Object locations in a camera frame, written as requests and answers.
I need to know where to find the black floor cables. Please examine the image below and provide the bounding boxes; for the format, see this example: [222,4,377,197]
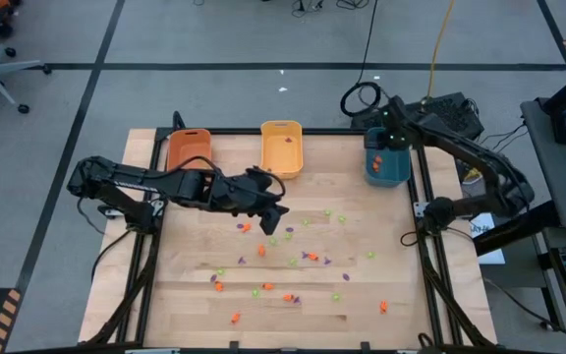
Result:
[290,0,375,12]

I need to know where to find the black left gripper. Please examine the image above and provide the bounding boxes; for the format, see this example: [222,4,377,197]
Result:
[228,166,290,236]

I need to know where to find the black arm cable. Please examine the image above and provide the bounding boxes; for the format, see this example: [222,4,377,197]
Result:
[75,196,137,284]

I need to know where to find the white power strip yellow plugs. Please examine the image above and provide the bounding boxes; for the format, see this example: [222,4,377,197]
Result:
[461,166,485,198]

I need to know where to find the teal plastic bin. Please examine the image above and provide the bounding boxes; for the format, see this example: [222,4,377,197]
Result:
[364,127,412,188]

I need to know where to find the white paper sheet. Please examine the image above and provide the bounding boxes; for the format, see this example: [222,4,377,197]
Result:
[469,211,508,266]

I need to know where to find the orange plastic bin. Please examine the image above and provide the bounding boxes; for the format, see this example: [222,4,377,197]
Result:
[165,128,214,173]

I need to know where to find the yellow plastic bin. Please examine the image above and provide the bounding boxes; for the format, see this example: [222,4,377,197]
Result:
[260,120,305,180]

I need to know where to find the black keyboard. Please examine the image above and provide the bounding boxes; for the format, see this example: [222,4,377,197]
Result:
[350,91,485,158]

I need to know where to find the grey desk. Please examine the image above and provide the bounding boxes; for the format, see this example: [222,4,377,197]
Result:
[519,97,566,232]

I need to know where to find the black coiled cable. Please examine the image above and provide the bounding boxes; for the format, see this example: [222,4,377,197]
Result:
[339,0,385,118]

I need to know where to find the yellow cable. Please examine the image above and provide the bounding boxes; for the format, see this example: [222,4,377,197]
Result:
[425,0,457,99]

